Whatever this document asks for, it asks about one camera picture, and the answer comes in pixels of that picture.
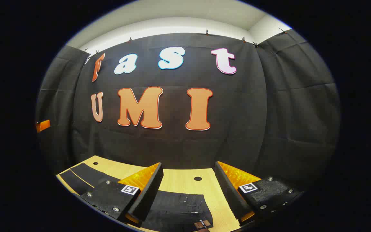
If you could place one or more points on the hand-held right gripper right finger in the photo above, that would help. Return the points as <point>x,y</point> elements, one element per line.
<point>229,193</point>

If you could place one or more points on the row of small backdrop clips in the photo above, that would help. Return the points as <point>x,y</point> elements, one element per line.
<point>207,32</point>

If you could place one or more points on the black jeans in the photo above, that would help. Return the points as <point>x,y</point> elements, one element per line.
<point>175,206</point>

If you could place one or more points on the black backdrop cloth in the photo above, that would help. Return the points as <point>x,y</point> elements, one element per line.
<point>237,129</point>

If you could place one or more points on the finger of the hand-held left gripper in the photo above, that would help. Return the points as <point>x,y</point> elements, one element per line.
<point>43,125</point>

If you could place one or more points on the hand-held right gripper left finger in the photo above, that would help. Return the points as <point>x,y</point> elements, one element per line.
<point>150,190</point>

